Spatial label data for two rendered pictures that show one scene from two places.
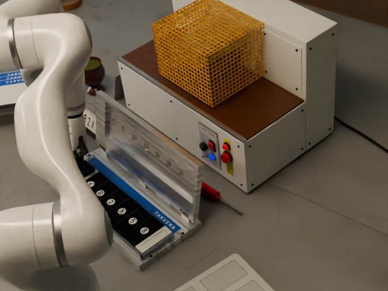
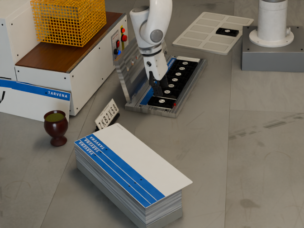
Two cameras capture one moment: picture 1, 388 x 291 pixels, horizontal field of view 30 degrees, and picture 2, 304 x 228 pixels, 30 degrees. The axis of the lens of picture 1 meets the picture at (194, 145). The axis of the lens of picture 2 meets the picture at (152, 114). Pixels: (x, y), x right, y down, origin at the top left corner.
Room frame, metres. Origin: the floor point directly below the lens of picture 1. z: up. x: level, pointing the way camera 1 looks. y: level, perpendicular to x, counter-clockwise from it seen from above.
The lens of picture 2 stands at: (2.54, 1.86, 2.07)
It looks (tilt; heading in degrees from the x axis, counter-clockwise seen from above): 33 degrees down; 237
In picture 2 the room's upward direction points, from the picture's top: 3 degrees counter-clockwise
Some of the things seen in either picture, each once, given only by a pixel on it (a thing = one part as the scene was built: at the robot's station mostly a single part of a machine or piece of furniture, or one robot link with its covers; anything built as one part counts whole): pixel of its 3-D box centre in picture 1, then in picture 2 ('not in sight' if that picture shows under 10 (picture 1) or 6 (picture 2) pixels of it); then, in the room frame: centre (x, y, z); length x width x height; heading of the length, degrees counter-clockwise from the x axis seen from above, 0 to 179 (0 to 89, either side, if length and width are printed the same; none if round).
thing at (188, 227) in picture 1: (120, 200); (168, 82); (1.39, 0.22, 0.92); 0.44 x 0.21 x 0.04; 36
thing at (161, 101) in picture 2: (75, 174); (161, 102); (1.51, 0.34, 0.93); 0.10 x 0.05 x 0.01; 126
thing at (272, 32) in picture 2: not in sight; (272, 17); (0.89, 0.28, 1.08); 0.19 x 0.19 x 0.18
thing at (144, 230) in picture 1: (144, 232); (185, 64); (1.26, 0.16, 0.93); 0.10 x 0.05 x 0.01; 125
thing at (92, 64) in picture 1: (93, 77); (56, 129); (1.93, 0.30, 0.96); 0.09 x 0.09 x 0.11
